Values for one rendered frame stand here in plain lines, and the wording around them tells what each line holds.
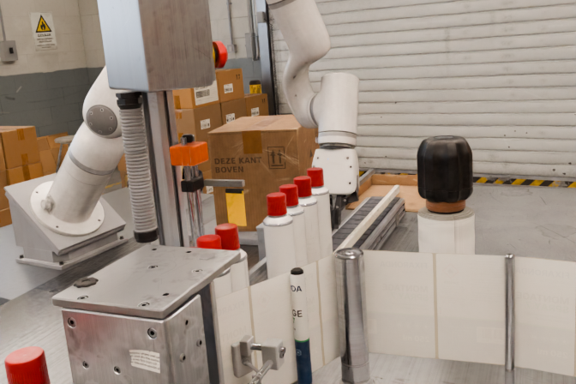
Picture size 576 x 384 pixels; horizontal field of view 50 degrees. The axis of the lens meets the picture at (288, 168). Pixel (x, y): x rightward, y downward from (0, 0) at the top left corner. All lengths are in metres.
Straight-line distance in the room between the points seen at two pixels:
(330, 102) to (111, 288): 0.87
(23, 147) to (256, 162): 3.08
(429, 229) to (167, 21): 0.48
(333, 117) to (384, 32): 4.16
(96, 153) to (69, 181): 0.11
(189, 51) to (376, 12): 4.68
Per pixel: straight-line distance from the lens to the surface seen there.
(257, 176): 1.59
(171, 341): 0.50
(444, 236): 0.95
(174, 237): 1.00
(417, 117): 5.39
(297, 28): 1.27
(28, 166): 4.53
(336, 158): 1.31
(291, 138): 1.55
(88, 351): 0.55
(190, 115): 4.66
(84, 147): 1.52
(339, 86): 1.33
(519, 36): 5.12
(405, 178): 2.10
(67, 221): 1.65
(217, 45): 0.87
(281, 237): 1.03
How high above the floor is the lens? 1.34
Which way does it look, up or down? 12 degrees down
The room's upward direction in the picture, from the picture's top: 4 degrees counter-clockwise
